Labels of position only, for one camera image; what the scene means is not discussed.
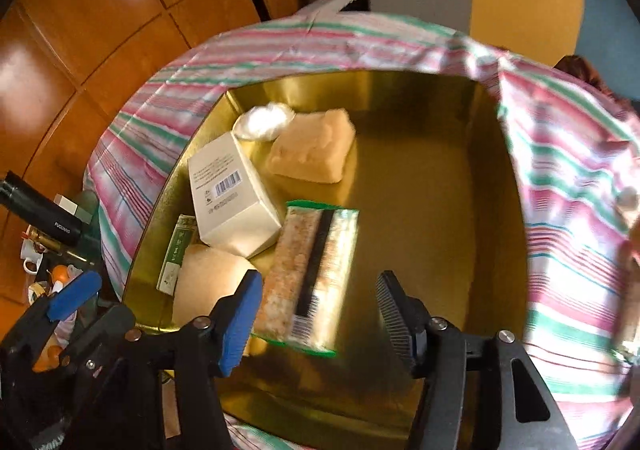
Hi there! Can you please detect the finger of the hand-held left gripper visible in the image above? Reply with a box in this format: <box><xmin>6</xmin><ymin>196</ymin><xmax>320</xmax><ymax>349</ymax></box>
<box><xmin>0</xmin><ymin>271</ymin><xmax>103</xmax><ymax>346</ymax></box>
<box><xmin>57</xmin><ymin>304</ymin><xmax>136</xmax><ymax>376</ymax></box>

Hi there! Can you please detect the black cylinder bottle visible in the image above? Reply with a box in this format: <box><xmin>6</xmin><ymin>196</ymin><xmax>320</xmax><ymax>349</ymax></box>
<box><xmin>0</xmin><ymin>171</ymin><xmax>83</xmax><ymax>248</ymax></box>

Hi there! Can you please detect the white plastic strip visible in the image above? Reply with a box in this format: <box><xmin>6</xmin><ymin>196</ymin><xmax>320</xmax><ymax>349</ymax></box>
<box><xmin>295</xmin><ymin>0</ymin><xmax>368</xmax><ymax>20</ymax></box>

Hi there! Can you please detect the pink green striped bedsheet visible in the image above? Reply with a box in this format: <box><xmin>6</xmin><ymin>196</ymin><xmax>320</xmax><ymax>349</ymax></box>
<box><xmin>82</xmin><ymin>12</ymin><xmax>640</xmax><ymax>450</ymax></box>

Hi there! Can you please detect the green carton box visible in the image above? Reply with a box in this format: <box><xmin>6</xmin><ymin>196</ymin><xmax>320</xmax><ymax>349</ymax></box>
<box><xmin>156</xmin><ymin>214</ymin><xmax>201</xmax><ymax>295</ymax></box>

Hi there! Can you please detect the yellow sponge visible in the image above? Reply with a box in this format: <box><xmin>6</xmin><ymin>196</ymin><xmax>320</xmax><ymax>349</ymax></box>
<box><xmin>171</xmin><ymin>245</ymin><xmax>258</xmax><ymax>331</ymax></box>
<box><xmin>265</xmin><ymin>108</ymin><xmax>357</xmax><ymax>185</ymax></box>

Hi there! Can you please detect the white carton box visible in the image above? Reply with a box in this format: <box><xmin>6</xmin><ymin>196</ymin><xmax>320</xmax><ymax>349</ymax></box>
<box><xmin>187</xmin><ymin>131</ymin><xmax>282</xmax><ymax>248</ymax></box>

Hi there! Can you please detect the dark red cloth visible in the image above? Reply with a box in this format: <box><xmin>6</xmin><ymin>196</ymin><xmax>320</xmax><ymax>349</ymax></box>
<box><xmin>552</xmin><ymin>54</ymin><xmax>640</xmax><ymax>115</ymax></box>

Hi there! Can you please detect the gold metal box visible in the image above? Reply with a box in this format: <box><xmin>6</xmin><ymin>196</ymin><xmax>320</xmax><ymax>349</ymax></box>
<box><xmin>120</xmin><ymin>70</ymin><xmax>531</xmax><ymax>446</ymax></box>

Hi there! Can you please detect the clear snack bar packet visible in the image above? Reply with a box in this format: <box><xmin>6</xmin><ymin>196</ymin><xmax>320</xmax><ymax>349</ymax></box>
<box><xmin>250</xmin><ymin>200</ymin><xmax>361</xmax><ymax>358</ymax></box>

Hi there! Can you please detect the white plastic bag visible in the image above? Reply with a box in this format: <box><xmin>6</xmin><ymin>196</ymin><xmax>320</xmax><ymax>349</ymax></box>
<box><xmin>231</xmin><ymin>102</ymin><xmax>297</xmax><ymax>141</ymax></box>

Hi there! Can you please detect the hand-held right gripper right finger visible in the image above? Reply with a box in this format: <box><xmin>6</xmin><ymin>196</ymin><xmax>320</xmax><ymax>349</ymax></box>
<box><xmin>375</xmin><ymin>271</ymin><xmax>581</xmax><ymax>450</ymax></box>

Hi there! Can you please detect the white cup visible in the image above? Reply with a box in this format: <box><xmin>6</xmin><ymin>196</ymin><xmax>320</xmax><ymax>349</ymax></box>
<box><xmin>20</xmin><ymin>250</ymin><xmax>48</xmax><ymax>275</ymax></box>

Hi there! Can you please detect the wooden wardrobe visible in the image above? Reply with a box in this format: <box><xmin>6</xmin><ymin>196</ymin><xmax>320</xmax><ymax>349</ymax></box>
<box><xmin>0</xmin><ymin>0</ymin><xmax>301</xmax><ymax>311</ymax></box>

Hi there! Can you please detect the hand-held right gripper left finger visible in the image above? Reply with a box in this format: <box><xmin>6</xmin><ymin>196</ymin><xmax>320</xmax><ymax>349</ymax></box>
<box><xmin>75</xmin><ymin>271</ymin><xmax>264</xmax><ymax>450</ymax></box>

